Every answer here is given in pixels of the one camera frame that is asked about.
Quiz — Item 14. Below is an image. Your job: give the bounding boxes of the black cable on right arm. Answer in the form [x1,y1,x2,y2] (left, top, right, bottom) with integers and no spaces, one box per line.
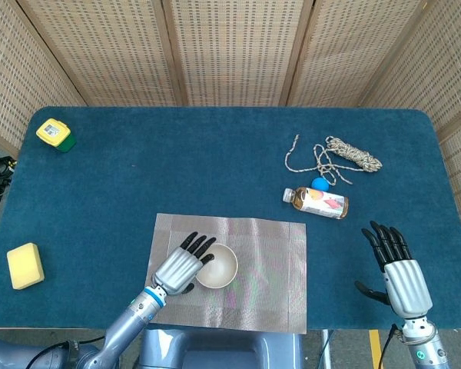
[378,324,403,369]

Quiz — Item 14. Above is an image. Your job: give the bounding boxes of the white bowl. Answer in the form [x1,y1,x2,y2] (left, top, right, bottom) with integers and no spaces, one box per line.
[194,243,239,289]

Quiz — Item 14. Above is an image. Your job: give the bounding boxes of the yellow sponge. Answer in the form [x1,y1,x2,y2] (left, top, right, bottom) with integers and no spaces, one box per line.
[6,242,45,291]

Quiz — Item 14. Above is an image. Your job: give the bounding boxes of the woven wood-frame folding screen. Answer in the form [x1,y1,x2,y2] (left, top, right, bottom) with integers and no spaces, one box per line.
[0,0,461,216]

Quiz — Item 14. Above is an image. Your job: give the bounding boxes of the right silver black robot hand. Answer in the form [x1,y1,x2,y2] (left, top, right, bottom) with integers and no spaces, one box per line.
[354,220,434,319]

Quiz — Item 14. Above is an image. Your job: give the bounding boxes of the green container with yellow lid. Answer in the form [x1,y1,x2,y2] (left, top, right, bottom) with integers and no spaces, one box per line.
[35,118,77,154]

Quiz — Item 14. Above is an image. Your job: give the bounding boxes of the white table leg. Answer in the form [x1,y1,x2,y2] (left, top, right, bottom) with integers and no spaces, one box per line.
[320,329,333,369]

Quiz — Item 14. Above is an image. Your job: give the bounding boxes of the blue-gray robot torso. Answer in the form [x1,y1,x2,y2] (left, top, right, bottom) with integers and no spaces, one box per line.
[138,326,304,369]

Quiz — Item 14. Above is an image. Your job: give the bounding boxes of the yellow floor tape strip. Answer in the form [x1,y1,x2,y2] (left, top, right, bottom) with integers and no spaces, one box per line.
[368,329,383,369]

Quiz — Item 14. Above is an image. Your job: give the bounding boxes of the braided beige rope bundle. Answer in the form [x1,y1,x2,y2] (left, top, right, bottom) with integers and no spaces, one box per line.
[284,134,383,186]

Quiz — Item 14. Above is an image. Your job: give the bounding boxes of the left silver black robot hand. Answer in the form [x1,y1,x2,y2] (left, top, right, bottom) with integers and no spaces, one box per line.
[150,231,217,296]

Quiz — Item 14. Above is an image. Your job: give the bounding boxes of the juice bottle with printed label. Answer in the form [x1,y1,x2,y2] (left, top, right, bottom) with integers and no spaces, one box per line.
[282,187,350,221]

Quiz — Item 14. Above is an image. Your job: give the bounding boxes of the gray woven placemat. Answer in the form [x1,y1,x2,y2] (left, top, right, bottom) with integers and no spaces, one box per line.
[148,213,307,334]

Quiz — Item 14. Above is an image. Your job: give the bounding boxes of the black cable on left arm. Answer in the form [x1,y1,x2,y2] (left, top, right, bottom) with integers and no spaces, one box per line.
[25,336,107,369]

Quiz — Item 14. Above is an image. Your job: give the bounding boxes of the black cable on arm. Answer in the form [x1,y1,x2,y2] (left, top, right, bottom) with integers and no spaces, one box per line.
[25,336,107,369]
[378,324,403,369]

